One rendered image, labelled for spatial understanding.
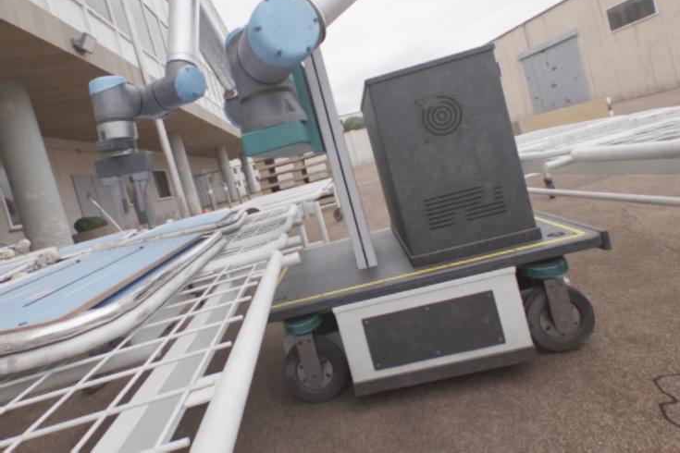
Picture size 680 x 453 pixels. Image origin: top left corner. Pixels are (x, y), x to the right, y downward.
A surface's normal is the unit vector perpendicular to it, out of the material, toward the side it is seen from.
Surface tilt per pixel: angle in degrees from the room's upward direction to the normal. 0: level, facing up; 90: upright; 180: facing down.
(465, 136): 90
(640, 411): 0
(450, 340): 90
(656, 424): 0
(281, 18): 93
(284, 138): 90
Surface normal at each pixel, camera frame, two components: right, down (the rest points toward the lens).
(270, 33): 0.34, 0.00
